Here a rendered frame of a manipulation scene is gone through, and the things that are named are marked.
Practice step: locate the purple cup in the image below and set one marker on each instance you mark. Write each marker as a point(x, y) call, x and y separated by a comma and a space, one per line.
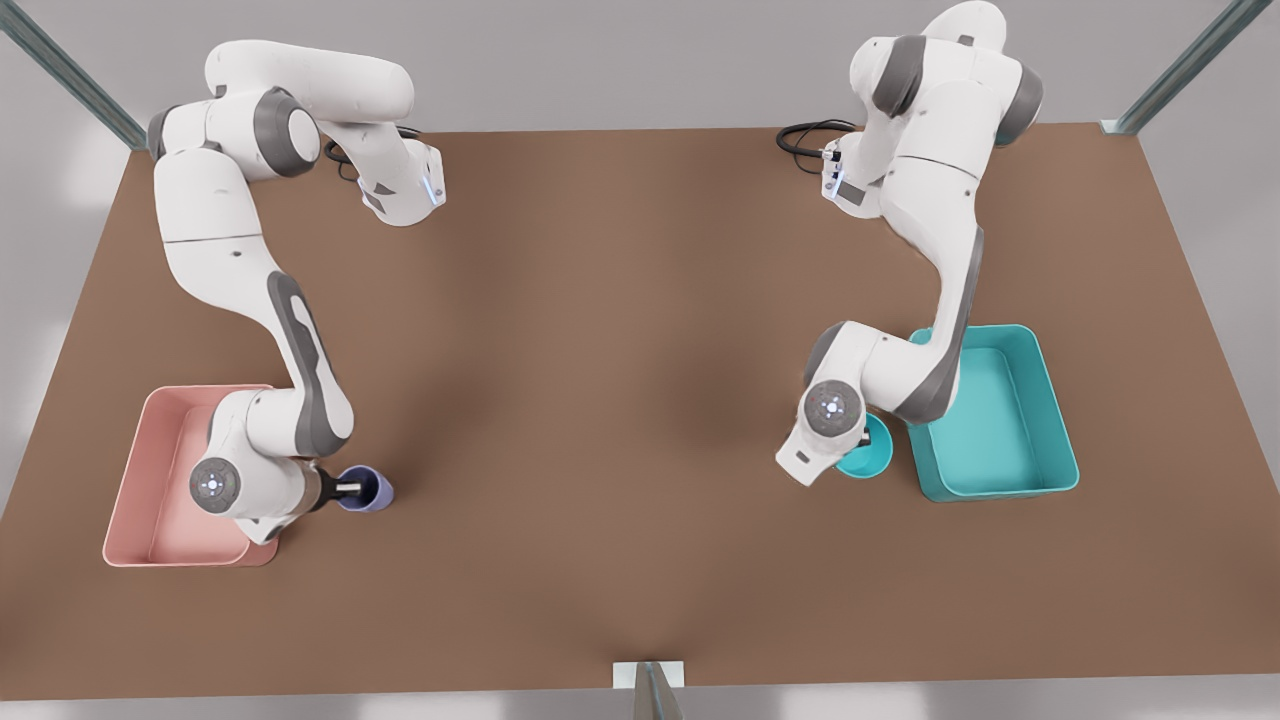
point(372, 490)

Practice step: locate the teal bowl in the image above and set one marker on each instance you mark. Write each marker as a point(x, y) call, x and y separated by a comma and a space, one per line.
point(872, 455)

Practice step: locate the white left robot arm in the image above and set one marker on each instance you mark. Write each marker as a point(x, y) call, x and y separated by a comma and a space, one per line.
point(925, 190)

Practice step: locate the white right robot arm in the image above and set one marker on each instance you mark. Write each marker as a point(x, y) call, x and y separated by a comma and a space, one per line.
point(215, 250)

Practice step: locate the teal box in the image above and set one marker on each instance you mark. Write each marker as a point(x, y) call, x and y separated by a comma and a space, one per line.
point(1000, 420)

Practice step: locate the pink box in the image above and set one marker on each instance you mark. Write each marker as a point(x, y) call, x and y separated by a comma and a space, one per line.
point(175, 500)

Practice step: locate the silver frame post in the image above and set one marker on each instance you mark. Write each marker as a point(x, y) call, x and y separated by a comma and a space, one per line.
point(1180, 70)
point(75, 75)
point(655, 690)

